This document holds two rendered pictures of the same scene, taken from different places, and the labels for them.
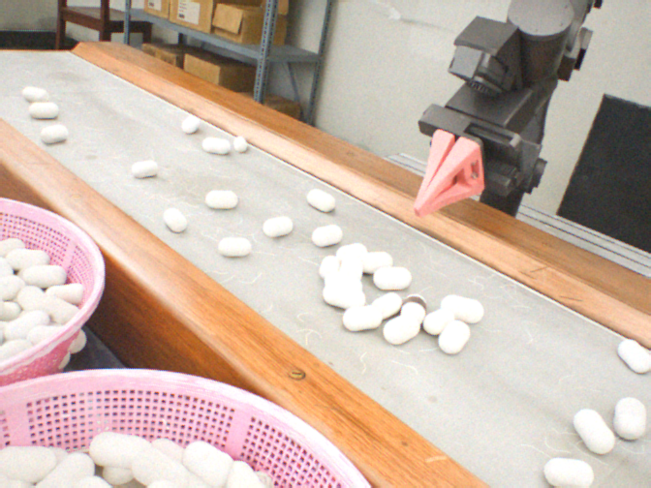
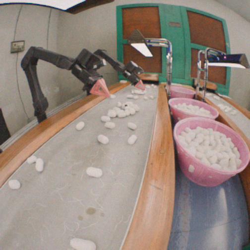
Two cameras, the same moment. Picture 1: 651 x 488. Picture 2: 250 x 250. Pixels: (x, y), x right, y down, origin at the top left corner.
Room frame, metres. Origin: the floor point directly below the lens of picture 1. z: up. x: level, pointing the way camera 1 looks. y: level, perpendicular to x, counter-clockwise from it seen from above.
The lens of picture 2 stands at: (0.63, 0.38, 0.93)
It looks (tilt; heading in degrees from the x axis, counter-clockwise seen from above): 28 degrees down; 249
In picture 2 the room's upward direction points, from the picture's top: 2 degrees counter-clockwise
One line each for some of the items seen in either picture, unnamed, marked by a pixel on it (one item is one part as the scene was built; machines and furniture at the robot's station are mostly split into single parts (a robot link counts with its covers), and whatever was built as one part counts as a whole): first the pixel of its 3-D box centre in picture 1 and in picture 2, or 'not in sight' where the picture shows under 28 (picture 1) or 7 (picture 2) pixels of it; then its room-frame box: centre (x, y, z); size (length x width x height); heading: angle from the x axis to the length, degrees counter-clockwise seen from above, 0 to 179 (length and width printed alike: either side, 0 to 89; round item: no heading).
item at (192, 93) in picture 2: not in sight; (179, 94); (-0.13, -0.29, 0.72); 0.27 x 0.27 x 0.10
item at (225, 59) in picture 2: not in sight; (220, 59); (-0.24, 0.02, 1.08); 0.62 x 0.08 x 0.07; 52
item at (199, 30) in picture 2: not in sight; (175, 41); (-0.50, -0.72, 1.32); 1.36 x 0.55 x 0.95; 142
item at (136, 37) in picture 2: not in sight; (145, 46); (0.20, -0.33, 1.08); 0.62 x 0.08 x 0.07; 52
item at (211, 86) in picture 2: not in sight; (205, 84); (-0.56, -0.29, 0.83); 0.30 x 0.06 x 0.07; 142
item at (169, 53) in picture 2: not in sight; (156, 72); (0.14, -0.27, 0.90); 0.20 x 0.19 x 0.45; 52
